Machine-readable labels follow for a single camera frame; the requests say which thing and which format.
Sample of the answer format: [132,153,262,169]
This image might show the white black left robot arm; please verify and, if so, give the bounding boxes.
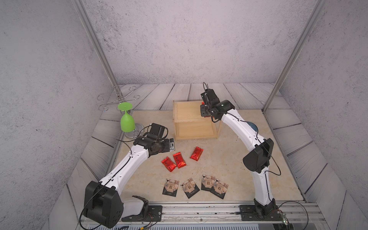
[80,123,174,228]

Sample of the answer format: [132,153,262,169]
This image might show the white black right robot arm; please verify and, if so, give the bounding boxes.
[200,87,278,220]

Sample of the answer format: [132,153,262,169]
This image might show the wooden two-tier shelf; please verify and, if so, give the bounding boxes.
[173,101,222,140]

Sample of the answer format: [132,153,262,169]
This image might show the black floral tea bag leftmost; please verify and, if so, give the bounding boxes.
[163,179,179,197]

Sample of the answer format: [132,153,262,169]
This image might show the black floral tea bag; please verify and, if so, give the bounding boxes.
[163,179,179,197]
[210,179,229,199]
[201,175,216,192]
[180,178,200,199]

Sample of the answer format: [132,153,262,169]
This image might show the black floral tea bag rightmost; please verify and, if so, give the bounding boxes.
[210,179,229,199]

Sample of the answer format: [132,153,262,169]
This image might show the green plastic wine glass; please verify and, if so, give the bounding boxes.
[118,102,135,133]

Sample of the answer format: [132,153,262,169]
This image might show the blue ceramic bowl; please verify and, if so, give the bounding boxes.
[246,121,258,131]

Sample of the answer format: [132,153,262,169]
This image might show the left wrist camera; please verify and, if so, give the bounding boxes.
[169,138,175,151]

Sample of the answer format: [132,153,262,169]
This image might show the silver wire glass rack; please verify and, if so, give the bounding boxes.
[97,85,141,122]

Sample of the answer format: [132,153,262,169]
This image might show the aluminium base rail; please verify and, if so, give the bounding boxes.
[74,201,328,230]

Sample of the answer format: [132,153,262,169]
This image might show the right aluminium frame post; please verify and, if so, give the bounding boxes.
[262,0,327,114]

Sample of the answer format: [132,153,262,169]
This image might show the aluminium frame post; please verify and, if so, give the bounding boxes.
[72,0,121,97]
[262,0,327,114]

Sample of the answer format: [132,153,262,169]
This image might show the left aluminium frame post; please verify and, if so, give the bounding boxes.
[72,0,121,97]

